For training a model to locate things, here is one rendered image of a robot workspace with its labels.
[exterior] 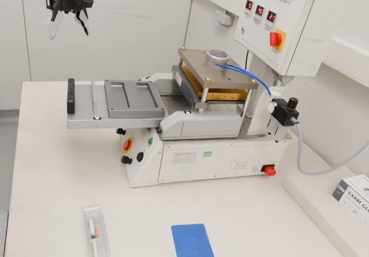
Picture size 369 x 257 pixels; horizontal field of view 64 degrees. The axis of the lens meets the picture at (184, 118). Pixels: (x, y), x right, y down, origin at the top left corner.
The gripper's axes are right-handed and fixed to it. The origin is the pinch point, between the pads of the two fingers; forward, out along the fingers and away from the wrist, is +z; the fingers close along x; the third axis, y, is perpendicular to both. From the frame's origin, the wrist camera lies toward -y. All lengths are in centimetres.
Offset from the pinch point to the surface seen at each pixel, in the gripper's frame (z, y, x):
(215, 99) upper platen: 11, -50, -12
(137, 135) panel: 28.4, -27.0, -2.7
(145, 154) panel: 28.9, -36.4, 4.6
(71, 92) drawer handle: 11.2, -16.5, 14.8
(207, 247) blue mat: 43, -64, 12
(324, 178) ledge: 39, -86, -37
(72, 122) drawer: 17.1, -22.6, 19.7
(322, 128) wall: 31, -79, -64
